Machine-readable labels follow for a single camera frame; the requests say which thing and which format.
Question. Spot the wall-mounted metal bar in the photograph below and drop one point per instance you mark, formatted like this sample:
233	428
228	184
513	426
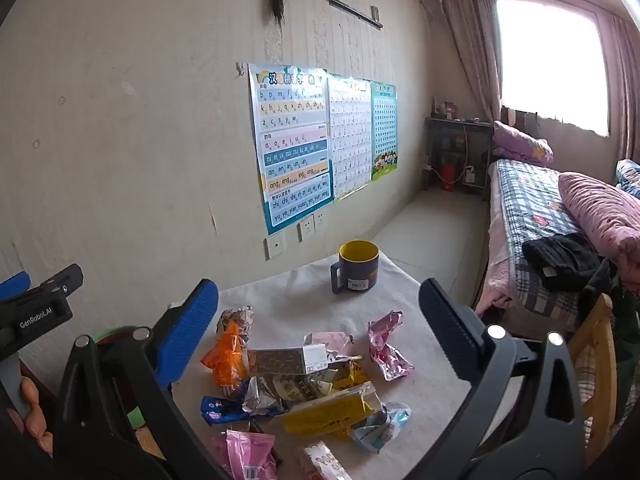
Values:
355	11

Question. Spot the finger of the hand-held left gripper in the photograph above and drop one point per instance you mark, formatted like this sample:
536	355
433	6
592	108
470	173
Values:
15	286

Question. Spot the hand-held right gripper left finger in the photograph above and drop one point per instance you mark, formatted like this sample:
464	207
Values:
190	330

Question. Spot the red container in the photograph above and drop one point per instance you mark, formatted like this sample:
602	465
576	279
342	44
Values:
450	172

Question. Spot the white milk carton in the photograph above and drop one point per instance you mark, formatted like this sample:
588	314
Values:
280	360

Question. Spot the wooden chair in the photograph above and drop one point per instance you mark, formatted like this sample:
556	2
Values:
595	340

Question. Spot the white black printed wrapper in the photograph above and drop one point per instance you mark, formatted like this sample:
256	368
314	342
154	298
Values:
295	390

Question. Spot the white orange grid wall poster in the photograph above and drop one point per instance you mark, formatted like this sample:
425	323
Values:
350	135

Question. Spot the pink curtain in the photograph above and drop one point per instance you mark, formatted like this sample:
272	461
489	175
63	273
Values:
625	85
470	45

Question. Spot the blue striped wall poster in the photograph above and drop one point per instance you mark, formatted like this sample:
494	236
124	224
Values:
290	150

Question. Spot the blue printed pillow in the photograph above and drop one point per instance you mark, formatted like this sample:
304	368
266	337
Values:
629	177

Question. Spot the pink plastic packet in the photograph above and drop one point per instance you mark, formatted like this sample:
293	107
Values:
250	455

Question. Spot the white power adapter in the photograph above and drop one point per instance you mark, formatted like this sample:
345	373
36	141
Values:
469	175

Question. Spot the long yellow paper packet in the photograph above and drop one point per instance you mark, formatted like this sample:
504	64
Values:
325	412

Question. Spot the pink pillow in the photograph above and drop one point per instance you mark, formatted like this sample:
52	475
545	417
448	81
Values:
522	142

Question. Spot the dark blue snack wrapper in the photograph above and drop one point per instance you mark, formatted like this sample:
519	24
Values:
220	407

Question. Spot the green rimmed red waste bin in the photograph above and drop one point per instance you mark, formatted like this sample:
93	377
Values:
117	330

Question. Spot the light blue foil wrapper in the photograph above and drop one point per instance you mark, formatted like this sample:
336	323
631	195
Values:
385	430

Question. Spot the bed with plaid sheet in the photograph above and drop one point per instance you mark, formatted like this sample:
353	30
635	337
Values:
530	200

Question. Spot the person's left hand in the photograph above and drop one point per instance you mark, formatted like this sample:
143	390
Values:
35	410

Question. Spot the pink floral quilt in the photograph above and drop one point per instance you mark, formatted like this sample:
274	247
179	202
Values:
600	215

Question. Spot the small pink white snack box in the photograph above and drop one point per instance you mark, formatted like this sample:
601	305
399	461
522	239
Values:
327	465

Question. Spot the crumpled grey paper ball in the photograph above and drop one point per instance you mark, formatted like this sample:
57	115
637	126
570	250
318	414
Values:
235	317

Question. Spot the dark blue mug yellow inside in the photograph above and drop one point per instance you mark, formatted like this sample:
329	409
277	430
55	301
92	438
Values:
357	270

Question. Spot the white wall socket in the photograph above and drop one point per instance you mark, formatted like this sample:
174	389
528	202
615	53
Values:
319	219
306	231
275	248

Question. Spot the black garment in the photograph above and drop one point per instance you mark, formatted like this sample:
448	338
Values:
562	260

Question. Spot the pale pink wrapper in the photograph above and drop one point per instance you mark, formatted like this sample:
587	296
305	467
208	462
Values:
332	342

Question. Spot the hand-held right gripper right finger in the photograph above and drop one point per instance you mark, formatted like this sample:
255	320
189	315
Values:
450	325

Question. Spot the green grid wall poster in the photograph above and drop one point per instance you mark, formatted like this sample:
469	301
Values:
384	130

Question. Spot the orange snack wrapper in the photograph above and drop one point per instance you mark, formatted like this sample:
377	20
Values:
225	360

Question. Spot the bright window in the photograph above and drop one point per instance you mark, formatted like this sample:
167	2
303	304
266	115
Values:
550	55

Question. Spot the pink foil wrapper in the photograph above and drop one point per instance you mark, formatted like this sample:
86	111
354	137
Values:
387	350

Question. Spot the dark metal shelf cabinet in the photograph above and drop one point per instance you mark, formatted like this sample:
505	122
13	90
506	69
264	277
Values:
450	135

